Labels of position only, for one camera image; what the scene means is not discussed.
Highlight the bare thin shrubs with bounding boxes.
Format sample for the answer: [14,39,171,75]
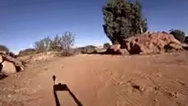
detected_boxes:
[33,30,78,55]

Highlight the tall dark conifer tree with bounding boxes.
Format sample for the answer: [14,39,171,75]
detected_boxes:
[100,0,150,46]

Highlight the pile of red rocks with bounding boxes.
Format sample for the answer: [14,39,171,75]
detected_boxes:
[103,27,188,60]

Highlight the pile of pale boulders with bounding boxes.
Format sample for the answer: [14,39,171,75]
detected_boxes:
[0,44,26,82]

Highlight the red dirt ground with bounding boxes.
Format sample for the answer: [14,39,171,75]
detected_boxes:
[0,41,188,106]

